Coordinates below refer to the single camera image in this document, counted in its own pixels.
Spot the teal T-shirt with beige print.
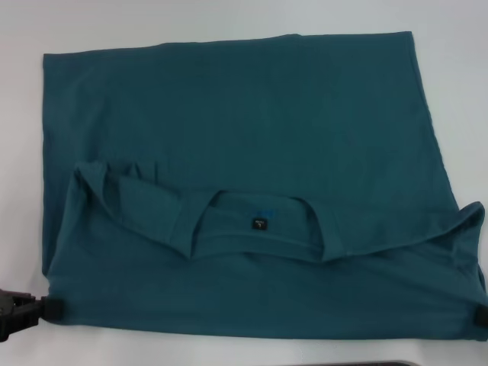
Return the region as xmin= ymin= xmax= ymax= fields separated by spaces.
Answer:
xmin=40 ymin=30 xmax=488 ymax=341

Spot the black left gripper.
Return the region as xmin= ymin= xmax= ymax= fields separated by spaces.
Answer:
xmin=0 ymin=288 xmax=66 ymax=342

